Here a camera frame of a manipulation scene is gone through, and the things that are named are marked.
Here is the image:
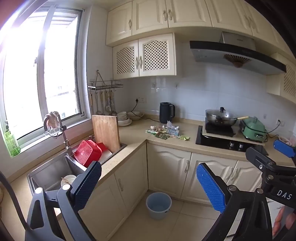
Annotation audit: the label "window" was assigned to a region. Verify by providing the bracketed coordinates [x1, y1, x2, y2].
[1, 3, 84, 144]

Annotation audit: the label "black range hood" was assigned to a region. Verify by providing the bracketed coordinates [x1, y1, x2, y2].
[189, 32, 287, 75]

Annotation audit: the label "lattice upper cabinet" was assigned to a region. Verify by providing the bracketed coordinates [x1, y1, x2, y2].
[113, 33, 177, 80]

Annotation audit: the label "clear plastic bag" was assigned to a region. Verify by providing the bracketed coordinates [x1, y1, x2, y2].
[166, 120, 175, 128]

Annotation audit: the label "white bowl in sink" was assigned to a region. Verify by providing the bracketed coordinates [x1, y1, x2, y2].
[60, 174, 76, 187]

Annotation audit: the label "light green wrapper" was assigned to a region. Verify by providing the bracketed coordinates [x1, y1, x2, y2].
[178, 136, 190, 141]

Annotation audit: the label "blue green snack bag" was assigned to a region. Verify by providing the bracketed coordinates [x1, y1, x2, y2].
[166, 126, 180, 136]

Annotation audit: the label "red plastic basket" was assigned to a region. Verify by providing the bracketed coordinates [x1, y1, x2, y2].
[74, 140, 108, 168]

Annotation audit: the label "black electric kettle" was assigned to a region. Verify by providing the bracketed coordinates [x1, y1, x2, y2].
[159, 102, 175, 124]

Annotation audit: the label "white red rice bag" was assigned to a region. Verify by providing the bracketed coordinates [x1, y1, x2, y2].
[145, 130, 162, 135]

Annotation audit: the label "wooden cutting board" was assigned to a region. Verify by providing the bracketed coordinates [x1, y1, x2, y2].
[92, 115, 120, 153]

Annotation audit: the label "green electric cooker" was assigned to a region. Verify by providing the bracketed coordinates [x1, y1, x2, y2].
[239, 117, 267, 143]

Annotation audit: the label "steel faucet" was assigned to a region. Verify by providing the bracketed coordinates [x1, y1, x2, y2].
[43, 111, 73, 156]

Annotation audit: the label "wall utensil rack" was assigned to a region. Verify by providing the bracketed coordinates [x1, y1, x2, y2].
[87, 70, 123, 116]

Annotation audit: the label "green gold seaweed packet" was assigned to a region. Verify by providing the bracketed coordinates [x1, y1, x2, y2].
[154, 132, 171, 140]

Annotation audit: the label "black induction cooktop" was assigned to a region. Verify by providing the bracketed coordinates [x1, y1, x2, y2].
[196, 126, 268, 156]

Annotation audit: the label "wide white bowls by wall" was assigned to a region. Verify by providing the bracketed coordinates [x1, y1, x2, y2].
[127, 111, 144, 121]

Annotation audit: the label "black kettle power cord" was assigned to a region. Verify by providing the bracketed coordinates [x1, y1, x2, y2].
[129, 99, 160, 123]

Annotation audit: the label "green bottle on sill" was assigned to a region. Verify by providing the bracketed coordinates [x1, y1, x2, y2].
[4, 123, 21, 157]

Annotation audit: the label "blue plastic trash bucket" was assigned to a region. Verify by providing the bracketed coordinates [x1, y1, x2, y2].
[145, 192, 172, 220]

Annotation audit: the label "stack of white bowls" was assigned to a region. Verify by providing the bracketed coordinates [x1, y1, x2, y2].
[117, 111, 132, 126]

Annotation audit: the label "steel wok with lid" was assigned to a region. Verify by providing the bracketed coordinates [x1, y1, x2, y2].
[205, 107, 249, 126]

